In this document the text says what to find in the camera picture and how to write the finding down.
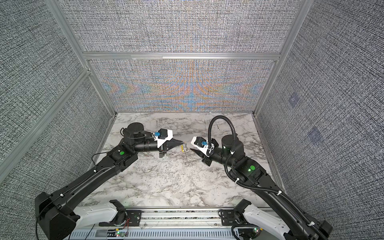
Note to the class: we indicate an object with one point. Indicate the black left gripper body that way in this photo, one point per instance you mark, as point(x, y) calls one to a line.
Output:
point(162, 151)

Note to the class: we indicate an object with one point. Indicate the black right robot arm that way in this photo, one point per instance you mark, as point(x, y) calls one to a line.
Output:
point(291, 222)

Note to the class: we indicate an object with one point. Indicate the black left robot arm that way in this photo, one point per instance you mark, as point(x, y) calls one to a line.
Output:
point(55, 212)

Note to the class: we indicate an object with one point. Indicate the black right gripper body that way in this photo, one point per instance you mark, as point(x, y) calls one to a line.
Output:
point(216, 157)

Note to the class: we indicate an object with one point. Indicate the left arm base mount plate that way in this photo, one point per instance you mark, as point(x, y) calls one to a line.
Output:
point(124, 218)

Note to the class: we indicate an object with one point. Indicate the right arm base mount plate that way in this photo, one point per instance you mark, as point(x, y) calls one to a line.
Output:
point(238, 216)

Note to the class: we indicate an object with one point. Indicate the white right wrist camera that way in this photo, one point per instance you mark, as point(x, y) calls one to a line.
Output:
point(203, 146)

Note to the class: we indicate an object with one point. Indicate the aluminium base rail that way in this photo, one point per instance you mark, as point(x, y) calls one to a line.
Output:
point(190, 224)

